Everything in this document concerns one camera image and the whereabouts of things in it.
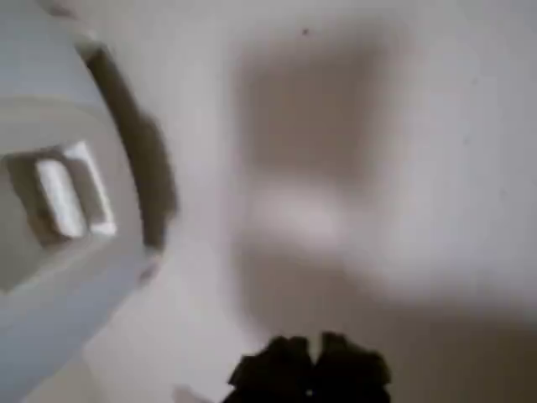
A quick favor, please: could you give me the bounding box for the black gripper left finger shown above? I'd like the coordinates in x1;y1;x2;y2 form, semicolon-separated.
222;334;319;403

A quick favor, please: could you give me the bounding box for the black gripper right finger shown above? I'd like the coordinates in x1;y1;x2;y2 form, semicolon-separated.
312;331;392;403

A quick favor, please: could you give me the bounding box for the white rice cooker body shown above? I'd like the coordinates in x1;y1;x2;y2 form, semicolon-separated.
0;0;180;403

